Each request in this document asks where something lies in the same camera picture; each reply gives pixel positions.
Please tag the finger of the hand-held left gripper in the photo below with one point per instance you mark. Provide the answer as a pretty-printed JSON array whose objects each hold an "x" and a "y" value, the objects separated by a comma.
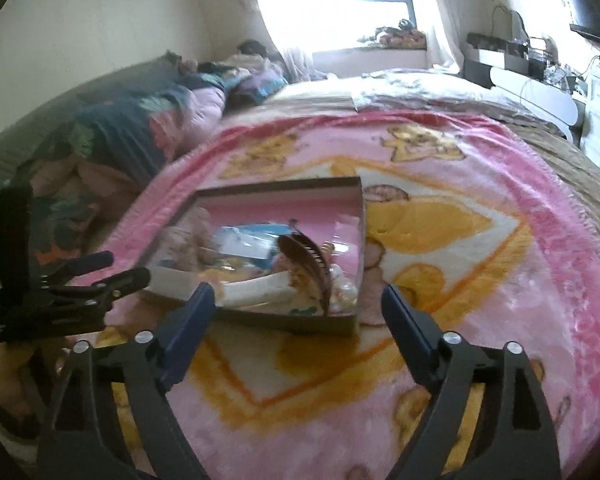
[
  {"x": 115, "y": 285},
  {"x": 87, "y": 261}
]

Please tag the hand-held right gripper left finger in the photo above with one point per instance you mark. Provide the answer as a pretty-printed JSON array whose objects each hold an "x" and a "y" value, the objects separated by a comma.
[{"x": 190, "y": 325}]

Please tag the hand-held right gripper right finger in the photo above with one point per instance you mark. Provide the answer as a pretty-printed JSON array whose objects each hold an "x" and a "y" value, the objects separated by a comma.
[{"x": 405, "y": 330}]

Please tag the brown hair claw clip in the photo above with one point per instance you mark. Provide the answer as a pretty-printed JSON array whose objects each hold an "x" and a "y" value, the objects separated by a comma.
[{"x": 305, "y": 260}]

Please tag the cardboard box with pink inside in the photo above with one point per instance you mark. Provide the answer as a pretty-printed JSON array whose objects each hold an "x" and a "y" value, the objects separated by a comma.
[{"x": 280, "y": 210}]

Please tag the white rolled cloth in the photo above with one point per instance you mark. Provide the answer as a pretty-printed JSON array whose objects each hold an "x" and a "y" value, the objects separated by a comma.
[{"x": 255, "y": 290}]

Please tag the white pearl hair clip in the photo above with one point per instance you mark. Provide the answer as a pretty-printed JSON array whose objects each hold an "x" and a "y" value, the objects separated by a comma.
[{"x": 342, "y": 285}]

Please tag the polka-dot bow hair clip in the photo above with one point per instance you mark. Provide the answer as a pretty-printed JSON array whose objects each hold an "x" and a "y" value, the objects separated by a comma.
[{"x": 190, "y": 240}]

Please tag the pink printed blanket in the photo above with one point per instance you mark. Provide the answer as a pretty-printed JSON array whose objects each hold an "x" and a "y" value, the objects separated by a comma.
[{"x": 480, "y": 285}]

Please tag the blue printed card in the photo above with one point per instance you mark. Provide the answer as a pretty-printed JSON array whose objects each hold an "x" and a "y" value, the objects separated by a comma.
[{"x": 245, "y": 242}]

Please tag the dark floral quilt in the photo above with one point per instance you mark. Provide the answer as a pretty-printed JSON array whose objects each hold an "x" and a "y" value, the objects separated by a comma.
[{"x": 120, "y": 130}]

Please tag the white rounded desk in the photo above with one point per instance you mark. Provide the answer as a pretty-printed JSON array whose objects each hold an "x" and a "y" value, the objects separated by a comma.
[{"x": 530, "y": 92}]

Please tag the dark round object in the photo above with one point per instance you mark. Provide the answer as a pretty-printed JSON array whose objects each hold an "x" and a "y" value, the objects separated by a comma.
[{"x": 252, "y": 47}]

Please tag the pile on window sill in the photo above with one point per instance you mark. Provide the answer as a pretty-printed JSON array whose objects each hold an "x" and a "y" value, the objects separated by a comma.
[{"x": 395, "y": 37}]

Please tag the bright window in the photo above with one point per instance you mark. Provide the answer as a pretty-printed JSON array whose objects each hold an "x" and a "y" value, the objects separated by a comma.
[{"x": 330, "y": 5}]

